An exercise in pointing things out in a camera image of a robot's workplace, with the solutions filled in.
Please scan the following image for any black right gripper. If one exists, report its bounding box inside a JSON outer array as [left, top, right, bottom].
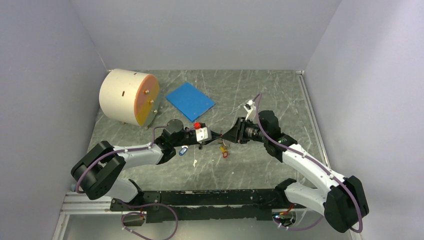
[[222, 116, 268, 144]]

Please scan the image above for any key with yellow tag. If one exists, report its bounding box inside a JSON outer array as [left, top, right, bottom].
[[220, 146, 228, 153]]

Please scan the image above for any key with blue tag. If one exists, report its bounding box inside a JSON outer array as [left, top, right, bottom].
[[178, 145, 188, 156]]

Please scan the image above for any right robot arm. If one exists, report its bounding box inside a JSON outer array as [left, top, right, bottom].
[[221, 110, 370, 233]]

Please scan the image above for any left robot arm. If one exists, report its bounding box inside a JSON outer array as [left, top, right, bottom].
[[70, 119, 222, 210]]

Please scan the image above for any blue folded paper folder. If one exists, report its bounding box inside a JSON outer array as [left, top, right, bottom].
[[165, 82, 216, 123]]

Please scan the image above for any white cylinder drum box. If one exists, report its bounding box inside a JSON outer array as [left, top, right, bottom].
[[98, 68, 161, 128]]

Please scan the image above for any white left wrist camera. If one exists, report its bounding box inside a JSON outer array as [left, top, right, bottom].
[[195, 127, 212, 143]]

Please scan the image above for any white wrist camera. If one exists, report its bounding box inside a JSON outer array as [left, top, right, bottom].
[[243, 99, 256, 121], [195, 127, 212, 143]]

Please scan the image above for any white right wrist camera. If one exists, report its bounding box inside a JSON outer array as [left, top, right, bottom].
[[243, 99, 256, 121]]

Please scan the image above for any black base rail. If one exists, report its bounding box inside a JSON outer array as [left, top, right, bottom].
[[110, 178, 296, 223]]

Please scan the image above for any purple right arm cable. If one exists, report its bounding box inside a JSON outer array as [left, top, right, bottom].
[[253, 92, 364, 233]]

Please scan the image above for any aluminium frame rail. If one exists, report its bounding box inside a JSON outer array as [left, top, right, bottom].
[[52, 191, 129, 240]]

